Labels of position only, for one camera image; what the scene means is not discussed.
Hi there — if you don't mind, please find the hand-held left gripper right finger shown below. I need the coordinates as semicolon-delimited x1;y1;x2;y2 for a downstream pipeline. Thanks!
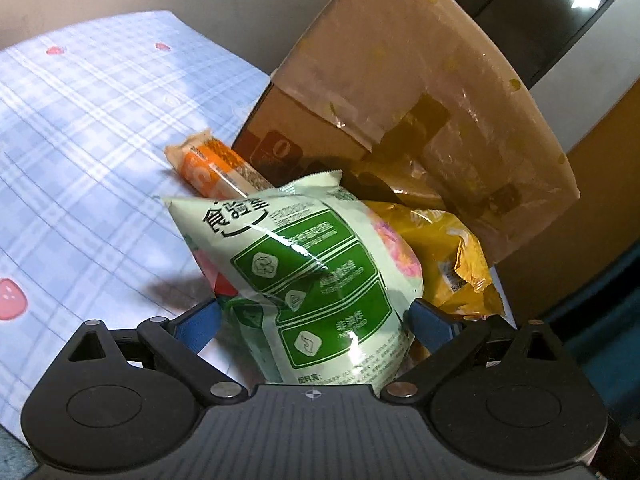
380;299;576;406

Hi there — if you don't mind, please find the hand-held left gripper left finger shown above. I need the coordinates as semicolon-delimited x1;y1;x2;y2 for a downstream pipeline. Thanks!
47;297;248;406

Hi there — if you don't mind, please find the yellow snack bag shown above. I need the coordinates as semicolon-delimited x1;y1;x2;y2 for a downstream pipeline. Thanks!
361;199;506;322

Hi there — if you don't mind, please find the green snack bag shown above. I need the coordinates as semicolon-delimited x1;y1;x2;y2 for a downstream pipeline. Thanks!
162;170;425;387

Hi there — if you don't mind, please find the cardboard box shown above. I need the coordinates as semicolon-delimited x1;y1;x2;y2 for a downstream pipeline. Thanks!
232;0;581;266

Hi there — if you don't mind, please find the orange snack packet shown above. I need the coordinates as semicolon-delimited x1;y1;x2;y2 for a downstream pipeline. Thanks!
165;130;273;200

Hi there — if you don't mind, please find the teal curtain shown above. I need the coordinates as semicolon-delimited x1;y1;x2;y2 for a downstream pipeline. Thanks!
585;255;640;411

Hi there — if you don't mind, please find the plaid bed sheet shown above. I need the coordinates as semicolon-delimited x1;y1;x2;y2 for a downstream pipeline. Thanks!
0;10;281;441

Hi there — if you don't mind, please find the wooden wardrobe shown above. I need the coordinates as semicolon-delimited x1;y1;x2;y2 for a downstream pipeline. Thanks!
492;75;640;326

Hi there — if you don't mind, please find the dark window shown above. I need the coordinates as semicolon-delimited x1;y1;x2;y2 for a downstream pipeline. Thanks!
450;0;631;87

